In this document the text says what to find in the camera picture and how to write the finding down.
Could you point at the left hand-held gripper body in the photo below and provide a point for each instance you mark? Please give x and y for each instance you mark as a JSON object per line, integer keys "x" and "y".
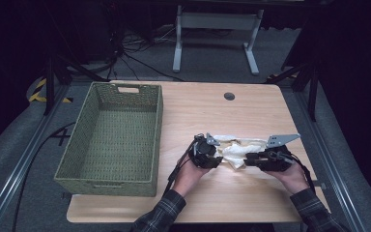
{"x": 203, "y": 152}

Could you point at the yellow black floor tape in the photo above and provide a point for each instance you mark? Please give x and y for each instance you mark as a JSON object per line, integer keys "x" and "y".
{"x": 38, "y": 90}

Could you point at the grey round table grommet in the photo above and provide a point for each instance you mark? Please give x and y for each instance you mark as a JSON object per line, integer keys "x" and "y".
{"x": 229, "y": 96}

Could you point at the white towel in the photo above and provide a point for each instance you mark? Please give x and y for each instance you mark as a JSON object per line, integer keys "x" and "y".
{"x": 238, "y": 152}

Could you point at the white metal desk frame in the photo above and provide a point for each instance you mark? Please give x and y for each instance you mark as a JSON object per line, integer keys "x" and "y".
{"x": 219, "y": 21}

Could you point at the black metal stand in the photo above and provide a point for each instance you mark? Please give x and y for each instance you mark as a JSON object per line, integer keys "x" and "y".
{"x": 50, "y": 83}
{"x": 312, "y": 93}

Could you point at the person's right hand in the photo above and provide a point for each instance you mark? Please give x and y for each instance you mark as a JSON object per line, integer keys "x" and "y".
{"x": 290, "y": 180}

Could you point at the person's left hand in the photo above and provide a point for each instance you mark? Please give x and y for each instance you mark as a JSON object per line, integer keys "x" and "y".
{"x": 188, "y": 179}

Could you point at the aluminium floor rail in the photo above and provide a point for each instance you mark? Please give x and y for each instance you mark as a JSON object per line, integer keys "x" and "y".
{"x": 16, "y": 174}
{"x": 338, "y": 174}

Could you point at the green woven basket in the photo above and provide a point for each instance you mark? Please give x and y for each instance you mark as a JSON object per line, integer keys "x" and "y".
{"x": 122, "y": 138}

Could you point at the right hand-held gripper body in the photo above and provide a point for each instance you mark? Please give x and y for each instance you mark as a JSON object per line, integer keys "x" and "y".
{"x": 275, "y": 162}

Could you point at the small metal table bracket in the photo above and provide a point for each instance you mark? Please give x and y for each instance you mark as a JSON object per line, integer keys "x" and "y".
{"x": 320, "y": 186}

